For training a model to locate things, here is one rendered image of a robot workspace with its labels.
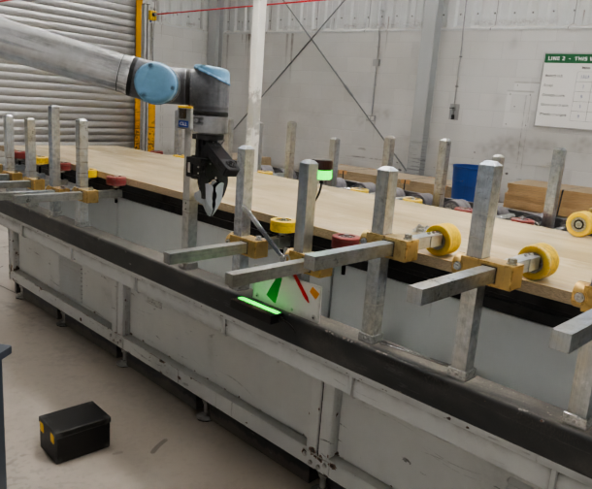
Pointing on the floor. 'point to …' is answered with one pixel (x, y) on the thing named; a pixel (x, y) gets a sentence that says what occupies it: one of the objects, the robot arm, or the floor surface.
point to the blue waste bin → (464, 181)
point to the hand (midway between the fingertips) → (212, 211)
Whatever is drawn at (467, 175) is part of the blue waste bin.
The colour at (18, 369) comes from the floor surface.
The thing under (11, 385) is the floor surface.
